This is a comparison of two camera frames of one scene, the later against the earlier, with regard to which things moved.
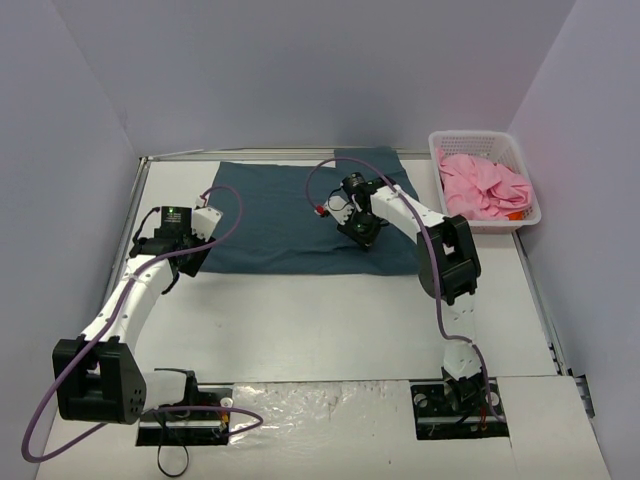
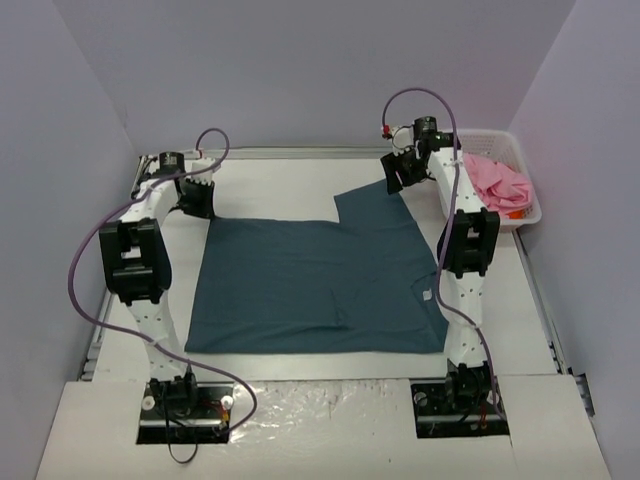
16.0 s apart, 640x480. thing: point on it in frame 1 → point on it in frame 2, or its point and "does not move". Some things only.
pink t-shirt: x=475 y=188 does not move
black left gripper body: x=195 y=257 → x=198 y=198
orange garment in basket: x=515 y=216 does not move
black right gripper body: x=359 y=232 → x=398 y=169
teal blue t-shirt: x=272 y=222 → x=365 y=284
